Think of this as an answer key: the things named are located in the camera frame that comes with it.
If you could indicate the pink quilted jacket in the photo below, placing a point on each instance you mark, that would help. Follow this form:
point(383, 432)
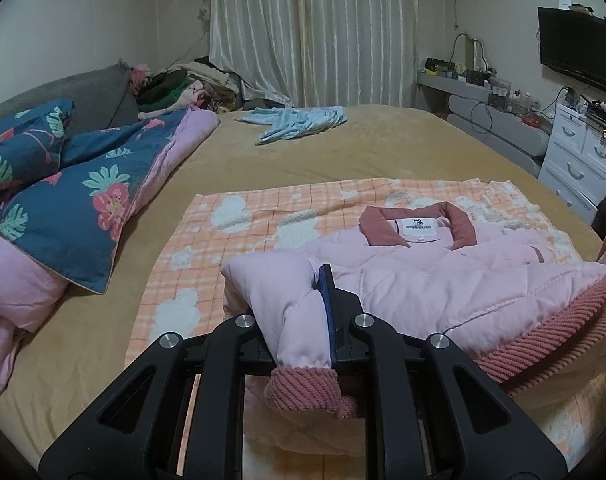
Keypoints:
point(433, 285)

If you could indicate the grey dressing table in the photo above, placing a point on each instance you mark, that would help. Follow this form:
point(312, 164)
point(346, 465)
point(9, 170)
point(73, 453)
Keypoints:
point(503, 130)

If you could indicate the blue floral quilt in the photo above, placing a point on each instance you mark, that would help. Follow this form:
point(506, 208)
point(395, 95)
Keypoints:
point(83, 195)

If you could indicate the black television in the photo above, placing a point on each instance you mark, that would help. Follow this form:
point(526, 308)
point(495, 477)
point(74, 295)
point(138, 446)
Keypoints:
point(578, 45)

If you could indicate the cluster of cosmetic items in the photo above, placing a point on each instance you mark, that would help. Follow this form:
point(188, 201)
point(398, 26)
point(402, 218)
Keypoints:
point(498, 95)

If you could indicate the blue floral pillow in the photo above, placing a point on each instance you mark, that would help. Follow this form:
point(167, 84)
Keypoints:
point(23, 135)

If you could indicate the white curtain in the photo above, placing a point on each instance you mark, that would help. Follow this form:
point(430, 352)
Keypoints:
point(313, 30)

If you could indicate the bed with tan sheet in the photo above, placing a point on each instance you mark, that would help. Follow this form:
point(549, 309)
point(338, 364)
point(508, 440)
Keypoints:
point(393, 145)

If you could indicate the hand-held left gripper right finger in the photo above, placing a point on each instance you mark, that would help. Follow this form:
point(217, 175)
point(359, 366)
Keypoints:
point(327, 310)

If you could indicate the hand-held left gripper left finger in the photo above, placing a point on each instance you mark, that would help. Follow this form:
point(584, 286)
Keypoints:
point(238, 340)

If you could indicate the pile of clothes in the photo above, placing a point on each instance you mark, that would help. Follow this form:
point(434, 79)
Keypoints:
point(173, 85)

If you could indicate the orange checked blanket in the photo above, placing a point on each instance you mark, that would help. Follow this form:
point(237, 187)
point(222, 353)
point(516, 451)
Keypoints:
point(243, 240)

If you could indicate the light blue garment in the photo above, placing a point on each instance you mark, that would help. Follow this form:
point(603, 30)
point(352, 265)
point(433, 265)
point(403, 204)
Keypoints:
point(293, 122)

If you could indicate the grey headboard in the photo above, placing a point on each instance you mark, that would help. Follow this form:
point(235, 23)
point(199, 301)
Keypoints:
point(83, 90)

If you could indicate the arched mirror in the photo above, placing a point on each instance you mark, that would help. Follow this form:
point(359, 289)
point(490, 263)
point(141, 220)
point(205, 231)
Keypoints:
point(470, 52)

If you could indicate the white drawer cabinet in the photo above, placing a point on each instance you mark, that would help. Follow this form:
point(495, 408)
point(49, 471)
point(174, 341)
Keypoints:
point(573, 155)

